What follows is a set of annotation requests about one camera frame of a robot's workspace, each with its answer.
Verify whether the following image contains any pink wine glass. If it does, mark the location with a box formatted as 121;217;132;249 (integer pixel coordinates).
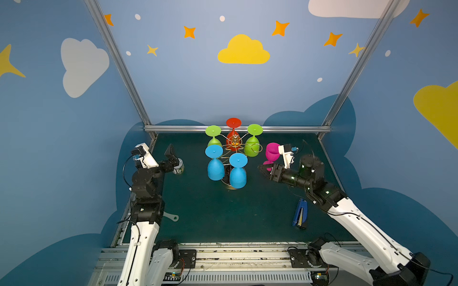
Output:
264;143;280;165

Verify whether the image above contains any blue wine glass front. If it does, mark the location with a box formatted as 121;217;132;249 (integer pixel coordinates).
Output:
229;153;248;189

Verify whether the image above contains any blue wine glass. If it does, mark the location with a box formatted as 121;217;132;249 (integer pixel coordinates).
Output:
229;153;248;189
205;145;225;181

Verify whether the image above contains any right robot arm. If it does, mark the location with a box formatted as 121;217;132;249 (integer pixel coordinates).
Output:
258;154;431;286

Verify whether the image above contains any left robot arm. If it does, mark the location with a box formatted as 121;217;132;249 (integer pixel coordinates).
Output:
118;143;180;286

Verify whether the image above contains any green wine glass right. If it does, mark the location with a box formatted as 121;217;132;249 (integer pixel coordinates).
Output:
244;124;263;157

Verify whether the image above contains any green wine glass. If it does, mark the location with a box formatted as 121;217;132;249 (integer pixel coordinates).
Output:
205;125;223;147
244;124;263;157

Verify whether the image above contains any red wine glass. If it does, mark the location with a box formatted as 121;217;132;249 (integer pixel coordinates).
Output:
226;117;242;152

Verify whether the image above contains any green wine glass left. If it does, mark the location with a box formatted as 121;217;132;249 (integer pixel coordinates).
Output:
205;125;223;147

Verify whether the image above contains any blue wine glass rear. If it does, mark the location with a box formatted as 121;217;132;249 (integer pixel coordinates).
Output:
205;145;225;181

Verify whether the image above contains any silver tin can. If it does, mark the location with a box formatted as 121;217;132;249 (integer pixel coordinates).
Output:
173;158;184;175

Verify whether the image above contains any grey dish brush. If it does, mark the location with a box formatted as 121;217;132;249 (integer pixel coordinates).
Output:
163;212;180;222

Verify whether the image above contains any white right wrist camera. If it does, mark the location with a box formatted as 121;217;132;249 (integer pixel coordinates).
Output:
278;144;298;169

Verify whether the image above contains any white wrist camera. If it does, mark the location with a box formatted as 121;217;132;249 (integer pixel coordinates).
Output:
131;143;159;169
278;144;298;169

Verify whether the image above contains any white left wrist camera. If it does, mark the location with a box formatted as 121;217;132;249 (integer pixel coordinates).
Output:
131;143;159;169

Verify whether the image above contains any aluminium frame rear rail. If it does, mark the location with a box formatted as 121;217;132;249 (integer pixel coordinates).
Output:
144;124;332;135

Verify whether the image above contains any black left camera cable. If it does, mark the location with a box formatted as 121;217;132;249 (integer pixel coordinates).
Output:
122;153;140;190

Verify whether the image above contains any gold wire glass rack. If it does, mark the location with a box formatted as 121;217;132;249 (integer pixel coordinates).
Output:
218;129;263;189

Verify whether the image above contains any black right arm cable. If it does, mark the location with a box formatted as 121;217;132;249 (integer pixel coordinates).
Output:
286;185;455;286

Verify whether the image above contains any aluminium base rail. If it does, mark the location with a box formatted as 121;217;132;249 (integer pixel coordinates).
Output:
89;239;379;286

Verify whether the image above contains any left corner frame post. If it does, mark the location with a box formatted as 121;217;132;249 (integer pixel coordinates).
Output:
84;0;157;143

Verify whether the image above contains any corner frame post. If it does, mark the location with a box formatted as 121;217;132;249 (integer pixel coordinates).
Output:
84;0;157;143
317;0;401;141

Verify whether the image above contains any right corner frame post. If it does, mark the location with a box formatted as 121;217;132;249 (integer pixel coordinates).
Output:
317;0;401;141

